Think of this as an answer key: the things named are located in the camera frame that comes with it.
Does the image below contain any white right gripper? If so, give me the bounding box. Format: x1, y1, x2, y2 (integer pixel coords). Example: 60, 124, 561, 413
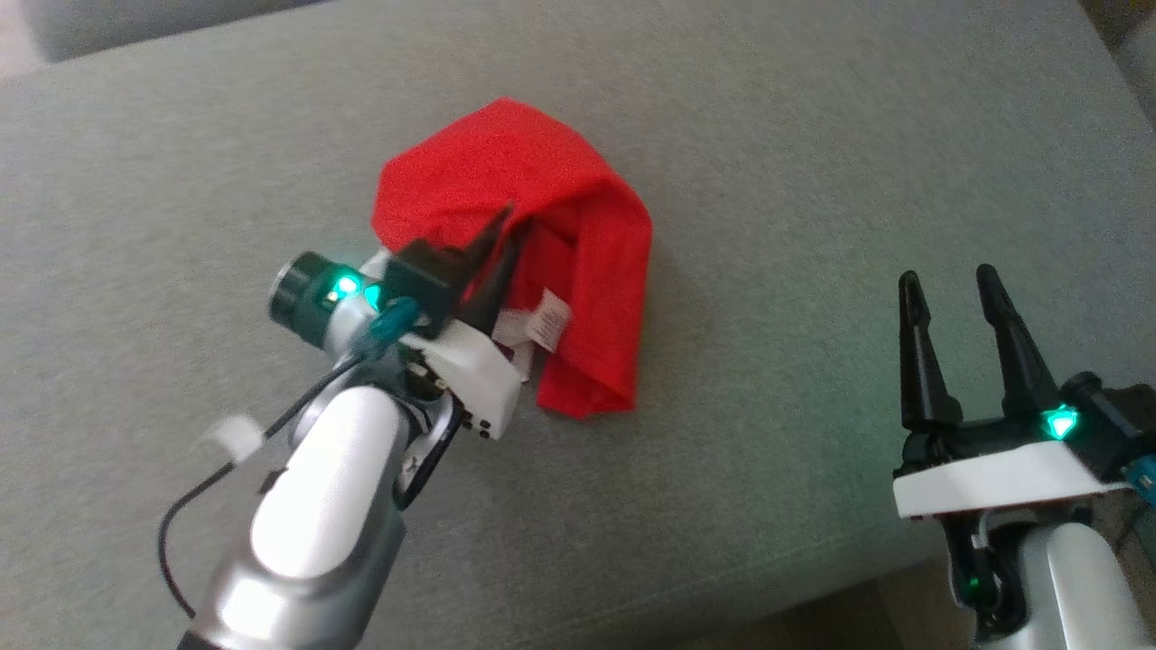
892, 265, 1130, 520

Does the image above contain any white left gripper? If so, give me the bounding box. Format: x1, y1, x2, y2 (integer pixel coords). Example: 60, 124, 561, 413
402, 206, 525, 443

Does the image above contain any red shirt with white trim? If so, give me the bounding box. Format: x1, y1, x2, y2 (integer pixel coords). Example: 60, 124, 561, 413
372, 97, 654, 419

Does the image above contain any grey fabric sofa seat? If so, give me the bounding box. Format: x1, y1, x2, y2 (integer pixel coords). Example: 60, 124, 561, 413
0, 0, 1156, 650

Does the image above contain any white cable tag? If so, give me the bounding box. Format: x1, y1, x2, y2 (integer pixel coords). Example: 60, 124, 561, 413
193, 415, 265, 463

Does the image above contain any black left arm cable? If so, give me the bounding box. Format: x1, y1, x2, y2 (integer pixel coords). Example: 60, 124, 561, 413
157, 296, 422, 620

